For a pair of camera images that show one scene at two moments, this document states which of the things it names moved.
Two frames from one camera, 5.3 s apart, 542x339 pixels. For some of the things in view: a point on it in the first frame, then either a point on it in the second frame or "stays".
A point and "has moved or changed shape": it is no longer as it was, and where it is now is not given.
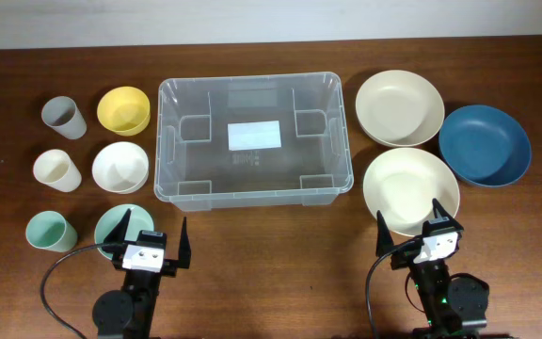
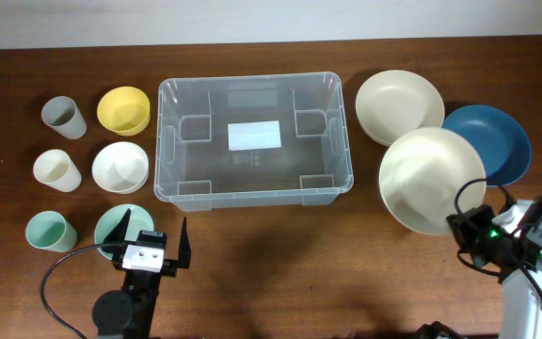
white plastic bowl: [119, 168] stays
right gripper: [384, 240] to [462, 225]
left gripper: [169, 266] stays
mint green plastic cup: [50, 231] stays
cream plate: [402, 183] has moved or changed shape
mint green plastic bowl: [139, 219] stays
